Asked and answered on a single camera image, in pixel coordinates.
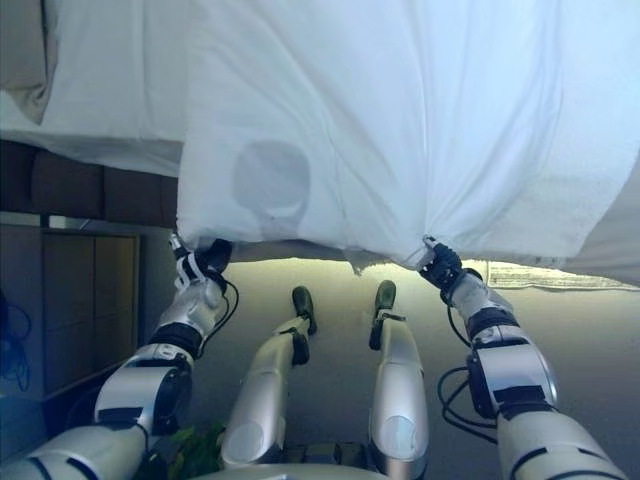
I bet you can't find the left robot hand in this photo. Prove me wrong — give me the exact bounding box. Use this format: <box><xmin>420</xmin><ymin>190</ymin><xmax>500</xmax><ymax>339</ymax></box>
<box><xmin>168</xmin><ymin>232</ymin><xmax>234</xmax><ymax>292</ymax></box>

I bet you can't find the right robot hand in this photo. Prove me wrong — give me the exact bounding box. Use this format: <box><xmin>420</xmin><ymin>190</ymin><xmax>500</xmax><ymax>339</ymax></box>
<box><xmin>417</xmin><ymin>234</ymin><xmax>464</xmax><ymax>292</ymax></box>

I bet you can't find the white duvet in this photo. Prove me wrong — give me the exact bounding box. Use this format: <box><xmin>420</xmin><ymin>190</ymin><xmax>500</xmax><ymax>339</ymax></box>
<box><xmin>177</xmin><ymin>0</ymin><xmax>637</xmax><ymax>274</ymax></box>

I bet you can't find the dark right robot foot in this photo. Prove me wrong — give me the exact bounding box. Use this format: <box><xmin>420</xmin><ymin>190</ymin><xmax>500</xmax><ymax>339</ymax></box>
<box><xmin>369</xmin><ymin>279</ymin><xmax>407</xmax><ymax>351</ymax></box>

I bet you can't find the dark robot foot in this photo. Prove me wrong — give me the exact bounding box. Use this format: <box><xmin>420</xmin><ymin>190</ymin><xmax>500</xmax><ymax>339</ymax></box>
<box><xmin>369</xmin><ymin>279</ymin><xmax>407</xmax><ymax>351</ymax></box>
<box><xmin>291</xmin><ymin>285</ymin><xmax>318</xmax><ymax>337</ymax></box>

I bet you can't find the pale patterned rug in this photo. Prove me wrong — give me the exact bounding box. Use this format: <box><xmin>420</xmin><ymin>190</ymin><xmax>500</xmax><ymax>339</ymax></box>
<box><xmin>487</xmin><ymin>259</ymin><xmax>640</xmax><ymax>292</ymax></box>

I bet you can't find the white fringed textured blanket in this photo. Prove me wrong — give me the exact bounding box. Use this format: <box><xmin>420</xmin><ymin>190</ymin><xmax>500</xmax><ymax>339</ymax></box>
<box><xmin>349</xmin><ymin>159</ymin><xmax>637</xmax><ymax>279</ymax></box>

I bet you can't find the dark left robot foot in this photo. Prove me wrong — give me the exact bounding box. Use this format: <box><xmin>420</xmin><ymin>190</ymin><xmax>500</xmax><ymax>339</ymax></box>
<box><xmin>291</xmin><ymin>285</ymin><xmax>318</xmax><ymax>337</ymax></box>

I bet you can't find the silver right robot leg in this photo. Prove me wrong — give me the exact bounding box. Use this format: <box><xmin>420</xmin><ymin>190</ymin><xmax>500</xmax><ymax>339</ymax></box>
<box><xmin>367</xmin><ymin>309</ymin><xmax>432</xmax><ymax>480</ymax></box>

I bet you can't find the silver robot leg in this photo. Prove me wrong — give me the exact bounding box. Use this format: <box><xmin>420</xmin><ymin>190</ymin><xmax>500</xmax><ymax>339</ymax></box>
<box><xmin>367</xmin><ymin>309</ymin><xmax>432</xmax><ymax>480</ymax></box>
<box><xmin>219</xmin><ymin>319</ymin><xmax>312</xmax><ymax>472</ymax></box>

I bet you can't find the wooden nightstand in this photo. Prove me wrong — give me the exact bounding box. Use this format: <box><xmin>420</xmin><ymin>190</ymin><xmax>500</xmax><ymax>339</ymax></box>
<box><xmin>0</xmin><ymin>212</ymin><xmax>147</xmax><ymax>402</ymax></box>

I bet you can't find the silver left robot leg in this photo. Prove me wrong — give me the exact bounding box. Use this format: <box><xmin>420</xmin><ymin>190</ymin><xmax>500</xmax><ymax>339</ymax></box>
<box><xmin>219</xmin><ymin>319</ymin><xmax>312</xmax><ymax>472</ymax></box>

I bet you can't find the beige bedspread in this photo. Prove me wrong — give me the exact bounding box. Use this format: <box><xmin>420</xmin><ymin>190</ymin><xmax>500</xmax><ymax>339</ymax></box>
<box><xmin>579</xmin><ymin>164</ymin><xmax>640</xmax><ymax>292</ymax></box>

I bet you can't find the green leafy object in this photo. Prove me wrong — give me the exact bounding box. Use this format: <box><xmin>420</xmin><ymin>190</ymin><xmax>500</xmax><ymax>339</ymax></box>
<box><xmin>169</xmin><ymin>422</ymin><xmax>227</xmax><ymax>480</ymax></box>

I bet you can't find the beige pillow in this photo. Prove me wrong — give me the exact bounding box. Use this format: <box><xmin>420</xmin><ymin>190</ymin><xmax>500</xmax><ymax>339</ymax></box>
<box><xmin>0</xmin><ymin>0</ymin><xmax>64</xmax><ymax>127</ymax></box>

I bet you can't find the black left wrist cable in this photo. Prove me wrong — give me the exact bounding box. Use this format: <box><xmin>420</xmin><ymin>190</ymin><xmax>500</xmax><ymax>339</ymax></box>
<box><xmin>219</xmin><ymin>274</ymin><xmax>242</xmax><ymax>342</ymax></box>

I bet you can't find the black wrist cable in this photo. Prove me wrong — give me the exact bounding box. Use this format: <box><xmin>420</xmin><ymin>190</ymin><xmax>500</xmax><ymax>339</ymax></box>
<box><xmin>219</xmin><ymin>274</ymin><xmax>242</xmax><ymax>342</ymax></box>
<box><xmin>437</xmin><ymin>294</ymin><xmax>502</xmax><ymax>432</ymax></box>

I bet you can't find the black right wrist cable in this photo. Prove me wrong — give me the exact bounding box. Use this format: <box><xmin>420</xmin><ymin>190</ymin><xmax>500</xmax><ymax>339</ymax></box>
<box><xmin>437</xmin><ymin>294</ymin><xmax>502</xmax><ymax>432</ymax></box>

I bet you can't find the brown bed frame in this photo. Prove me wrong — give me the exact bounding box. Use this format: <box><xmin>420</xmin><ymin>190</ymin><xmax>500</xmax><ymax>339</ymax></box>
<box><xmin>0</xmin><ymin>139</ymin><xmax>182</xmax><ymax>232</ymax></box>

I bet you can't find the black cable bundle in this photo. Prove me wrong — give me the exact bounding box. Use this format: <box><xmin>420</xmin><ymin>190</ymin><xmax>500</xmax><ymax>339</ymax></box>
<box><xmin>0</xmin><ymin>289</ymin><xmax>34</xmax><ymax>397</ymax></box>

